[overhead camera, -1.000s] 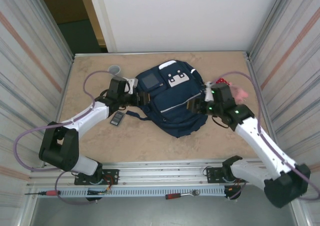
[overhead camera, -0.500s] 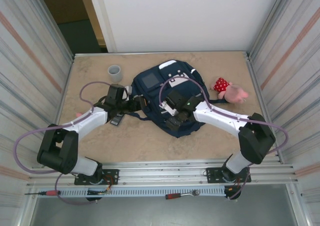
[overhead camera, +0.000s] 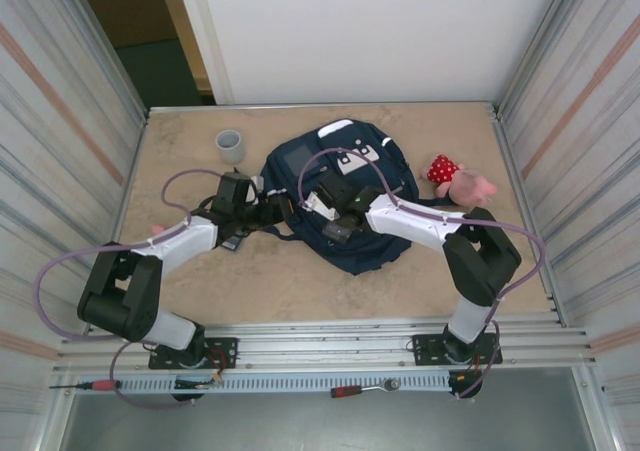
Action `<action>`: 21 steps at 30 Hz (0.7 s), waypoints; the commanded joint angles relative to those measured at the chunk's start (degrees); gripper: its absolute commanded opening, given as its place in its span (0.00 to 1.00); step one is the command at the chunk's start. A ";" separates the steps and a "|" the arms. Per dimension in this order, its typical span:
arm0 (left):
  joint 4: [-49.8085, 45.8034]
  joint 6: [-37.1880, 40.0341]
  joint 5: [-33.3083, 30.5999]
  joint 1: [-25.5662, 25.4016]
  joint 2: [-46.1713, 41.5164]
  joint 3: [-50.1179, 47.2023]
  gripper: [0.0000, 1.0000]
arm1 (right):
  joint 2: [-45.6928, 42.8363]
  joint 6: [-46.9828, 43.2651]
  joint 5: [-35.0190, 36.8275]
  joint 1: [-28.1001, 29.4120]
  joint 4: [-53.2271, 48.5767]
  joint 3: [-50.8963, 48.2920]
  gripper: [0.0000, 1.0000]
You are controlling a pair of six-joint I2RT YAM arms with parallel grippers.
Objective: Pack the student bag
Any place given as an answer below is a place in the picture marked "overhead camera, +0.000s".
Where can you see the navy blue backpack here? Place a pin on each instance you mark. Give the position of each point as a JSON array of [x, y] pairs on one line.
[[370, 256]]

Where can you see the pink plush pig red dress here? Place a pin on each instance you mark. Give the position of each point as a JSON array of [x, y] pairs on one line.
[[465, 186]]

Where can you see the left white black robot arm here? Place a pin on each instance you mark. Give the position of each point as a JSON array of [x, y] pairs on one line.
[[185, 241]]

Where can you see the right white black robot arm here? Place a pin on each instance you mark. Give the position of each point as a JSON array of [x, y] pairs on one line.
[[415, 216]]

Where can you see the grey plastic cup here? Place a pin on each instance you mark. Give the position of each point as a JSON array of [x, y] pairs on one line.
[[230, 146]]

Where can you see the small pink pig figure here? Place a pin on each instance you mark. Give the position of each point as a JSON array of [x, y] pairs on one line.
[[157, 229]]

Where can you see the tan wooden door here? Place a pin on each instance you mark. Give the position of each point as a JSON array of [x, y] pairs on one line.
[[185, 21]]

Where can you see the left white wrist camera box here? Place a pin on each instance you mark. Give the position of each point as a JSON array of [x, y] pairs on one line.
[[256, 188]]

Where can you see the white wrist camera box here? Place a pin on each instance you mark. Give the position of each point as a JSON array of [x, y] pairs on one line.
[[256, 188], [320, 205]]

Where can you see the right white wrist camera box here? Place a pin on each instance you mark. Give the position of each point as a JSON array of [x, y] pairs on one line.
[[320, 205]]

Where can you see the aluminium mounting rail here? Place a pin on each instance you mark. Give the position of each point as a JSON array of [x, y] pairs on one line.
[[325, 343]]

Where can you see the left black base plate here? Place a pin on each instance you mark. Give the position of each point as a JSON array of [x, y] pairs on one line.
[[225, 346]]

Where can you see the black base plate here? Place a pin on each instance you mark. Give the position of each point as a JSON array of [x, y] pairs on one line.
[[225, 346], [425, 343]]

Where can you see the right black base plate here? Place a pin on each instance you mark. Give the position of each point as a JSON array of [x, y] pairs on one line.
[[425, 343]]

